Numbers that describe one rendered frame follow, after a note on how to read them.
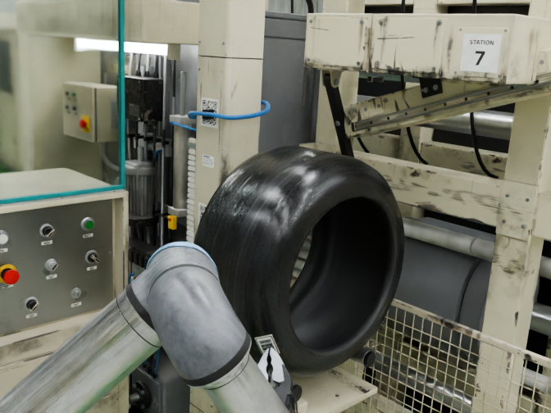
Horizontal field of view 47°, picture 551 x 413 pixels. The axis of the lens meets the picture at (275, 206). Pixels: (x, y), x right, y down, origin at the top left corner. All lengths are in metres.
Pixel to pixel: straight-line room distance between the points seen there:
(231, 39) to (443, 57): 0.52
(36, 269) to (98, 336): 0.80
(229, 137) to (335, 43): 0.38
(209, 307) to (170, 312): 0.06
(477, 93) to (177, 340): 1.01
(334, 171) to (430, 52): 0.36
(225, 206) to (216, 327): 0.58
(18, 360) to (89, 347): 0.81
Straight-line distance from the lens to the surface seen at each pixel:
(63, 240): 1.84
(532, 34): 1.53
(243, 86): 1.68
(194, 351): 0.91
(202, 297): 0.92
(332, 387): 1.79
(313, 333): 1.79
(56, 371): 1.09
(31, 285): 1.84
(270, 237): 1.35
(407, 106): 1.75
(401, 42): 1.60
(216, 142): 1.69
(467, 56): 1.50
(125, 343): 1.04
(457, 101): 1.66
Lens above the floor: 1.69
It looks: 14 degrees down
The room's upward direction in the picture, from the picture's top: 3 degrees clockwise
